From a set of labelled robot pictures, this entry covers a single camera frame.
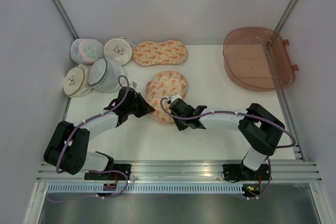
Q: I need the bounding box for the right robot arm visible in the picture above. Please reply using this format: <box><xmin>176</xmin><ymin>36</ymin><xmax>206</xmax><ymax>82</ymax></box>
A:
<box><xmin>164</xmin><ymin>95</ymin><xmax>285</xmax><ymax>183</ymax></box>

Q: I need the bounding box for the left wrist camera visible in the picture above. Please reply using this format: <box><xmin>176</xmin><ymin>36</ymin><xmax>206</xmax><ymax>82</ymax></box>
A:
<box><xmin>130</xmin><ymin>81</ymin><xmax>137</xmax><ymax>89</ymax></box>

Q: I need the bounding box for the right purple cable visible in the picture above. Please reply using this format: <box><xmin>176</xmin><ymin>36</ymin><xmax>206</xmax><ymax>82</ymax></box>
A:
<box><xmin>160</xmin><ymin>97</ymin><xmax>296</xmax><ymax>201</ymax></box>

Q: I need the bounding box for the pink transparent plastic basket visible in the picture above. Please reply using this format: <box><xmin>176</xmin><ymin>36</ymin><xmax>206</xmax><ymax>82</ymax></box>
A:
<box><xmin>223</xmin><ymin>27</ymin><xmax>299</xmax><ymax>92</ymax></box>

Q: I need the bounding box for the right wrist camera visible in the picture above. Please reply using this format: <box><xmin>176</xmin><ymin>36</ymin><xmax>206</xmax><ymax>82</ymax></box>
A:
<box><xmin>167</xmin><ymin>94</ymin><xmax>182</xmax><ymax>104</ymax></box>

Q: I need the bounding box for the right aluminium frame post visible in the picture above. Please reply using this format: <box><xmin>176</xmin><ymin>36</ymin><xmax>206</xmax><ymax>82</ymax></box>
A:
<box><xmin>274</xmin><ymin>0</ymin><xmax>316</xmax><ymax>35</ymax></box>

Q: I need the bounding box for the left aluminium frame post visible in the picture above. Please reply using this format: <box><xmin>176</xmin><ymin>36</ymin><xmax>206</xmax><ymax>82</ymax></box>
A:
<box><xmin>51</xmin><ymin>0</ymin><xmax>79</xmax><ymax>40</ymax></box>

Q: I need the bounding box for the beige round bag rear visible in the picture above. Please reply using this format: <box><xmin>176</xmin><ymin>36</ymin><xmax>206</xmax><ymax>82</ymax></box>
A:
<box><xmin>103</xmin><ymin>37</ymin><xmax>135</xmax><ymax>66</ymax></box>

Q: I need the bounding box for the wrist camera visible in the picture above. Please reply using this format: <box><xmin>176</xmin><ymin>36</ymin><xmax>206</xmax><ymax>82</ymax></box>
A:
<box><xmin>130</xmin><ymin>81</ymin><xmax>137</xmax><ymax>89</ymax></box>
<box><xmin>167</xmin><ymin>94</ymin><xmax>182</xmax><ymax>104</ymax></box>

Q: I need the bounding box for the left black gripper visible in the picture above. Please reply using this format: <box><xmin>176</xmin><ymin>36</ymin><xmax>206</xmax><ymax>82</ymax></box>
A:
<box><xmin>127</xmin><ymin>92</ymin><xmax>154</xmax><ymax>118</ymax></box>

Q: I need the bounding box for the beige round bag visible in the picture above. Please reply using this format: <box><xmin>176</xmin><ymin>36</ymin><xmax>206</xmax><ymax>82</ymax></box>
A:
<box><xmin>63</xmin><ymin>64</ymin><xmax>93</xmax><ymax>98</ymax></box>
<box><xmin>103</xmin><ymin>37</ymin><xmax>135</xmax><ymax>66</ymax></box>

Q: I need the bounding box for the white slotted cable duct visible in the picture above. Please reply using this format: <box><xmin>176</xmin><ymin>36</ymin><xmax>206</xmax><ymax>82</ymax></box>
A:
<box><xmin>47</xmin><ymin>183</ymin><xmax>245</xmax><ymax>195</ymax></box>

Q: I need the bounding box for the beige round bag front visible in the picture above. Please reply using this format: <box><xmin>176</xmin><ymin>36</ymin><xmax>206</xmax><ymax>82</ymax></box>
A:
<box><xmin>63</xmin><ymin>64</ymin><xmax>93</xmax><ymax>98</ymax></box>

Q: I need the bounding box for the floral mesh laundry bag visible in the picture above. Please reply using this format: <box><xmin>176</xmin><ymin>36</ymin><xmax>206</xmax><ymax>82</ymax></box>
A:
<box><xmin>145</xmin><ymin>70</ymin><xmax>189</xmax><ymax>124</ymax></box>

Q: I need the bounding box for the white mesh bag pink trim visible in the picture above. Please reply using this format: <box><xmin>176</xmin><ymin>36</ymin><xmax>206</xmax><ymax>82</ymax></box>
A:
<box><xmin>70</xmin><ymin>39</ymin><xmax>104</xmax><ymax>65</ymax></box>

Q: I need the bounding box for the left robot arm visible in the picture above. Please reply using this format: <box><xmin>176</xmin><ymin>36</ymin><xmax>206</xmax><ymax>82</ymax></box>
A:
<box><xmin>43</xmin><ymin>87</ymin><xmax>155</xmax><ymax>180</ymax></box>

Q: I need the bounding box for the white mesh bag blue trim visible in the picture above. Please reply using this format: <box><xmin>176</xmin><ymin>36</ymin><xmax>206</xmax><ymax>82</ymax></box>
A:
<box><xmin>88</xmin><ymin>57</ymin><xmax>124</xmax><ymax>93</ymax></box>

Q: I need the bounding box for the aluminium frame post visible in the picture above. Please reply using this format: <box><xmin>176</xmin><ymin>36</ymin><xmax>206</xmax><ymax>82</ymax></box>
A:
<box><xmin>274</xmin><ymin>0</ymin><xmax>316</xmax><ymax>35</ymax></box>
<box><xmin>51</xmin><ymin>0</ymin><xmax>79</xmax><ymax>40</ymax></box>

